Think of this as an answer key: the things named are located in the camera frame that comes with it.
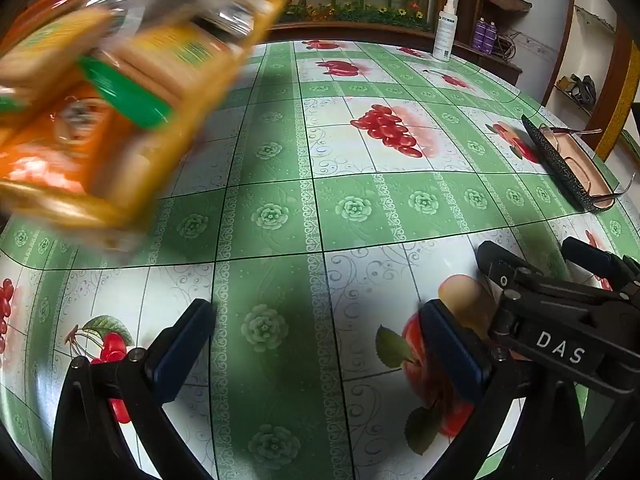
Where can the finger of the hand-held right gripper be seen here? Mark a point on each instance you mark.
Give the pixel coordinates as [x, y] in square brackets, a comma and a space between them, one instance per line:
[492, 262]
[585, 252]

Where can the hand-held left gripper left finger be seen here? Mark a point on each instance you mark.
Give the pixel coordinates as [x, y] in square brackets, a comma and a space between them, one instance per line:
[182, 345]

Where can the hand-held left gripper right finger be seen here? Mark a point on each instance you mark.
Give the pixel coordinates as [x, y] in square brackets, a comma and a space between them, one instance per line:
[450, 355]

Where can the yellow rimmed tray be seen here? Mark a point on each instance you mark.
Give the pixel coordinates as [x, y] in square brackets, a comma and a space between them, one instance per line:
[150, 200]

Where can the clear cracker packet green ends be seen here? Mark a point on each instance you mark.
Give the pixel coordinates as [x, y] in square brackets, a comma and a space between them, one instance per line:
[165, 55]
[55, 45]

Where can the dark patterned glasses case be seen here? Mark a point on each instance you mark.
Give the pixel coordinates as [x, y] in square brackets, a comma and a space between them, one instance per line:
[550, 155]

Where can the eyeglasses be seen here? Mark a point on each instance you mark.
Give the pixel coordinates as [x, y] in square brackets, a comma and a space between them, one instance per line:
[570, 131]

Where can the green floral fruit tablecloth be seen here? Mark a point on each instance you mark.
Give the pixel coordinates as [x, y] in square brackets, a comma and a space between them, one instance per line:
[350, 240]

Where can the dark shoe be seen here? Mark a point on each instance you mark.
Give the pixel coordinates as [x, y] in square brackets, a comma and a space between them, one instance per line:
[582, 87]

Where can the purple bottle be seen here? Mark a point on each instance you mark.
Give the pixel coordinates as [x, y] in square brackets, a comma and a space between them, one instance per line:
[491, 36]
[480, 35]

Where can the orange snack packet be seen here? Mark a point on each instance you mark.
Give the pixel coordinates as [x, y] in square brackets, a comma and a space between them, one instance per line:
[45, 160]

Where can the white spray bottle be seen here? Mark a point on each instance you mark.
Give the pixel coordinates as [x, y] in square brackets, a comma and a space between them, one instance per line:
[445, 35]

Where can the carved wooden shelf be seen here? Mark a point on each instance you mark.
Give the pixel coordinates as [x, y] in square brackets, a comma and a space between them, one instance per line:
[505, 2]

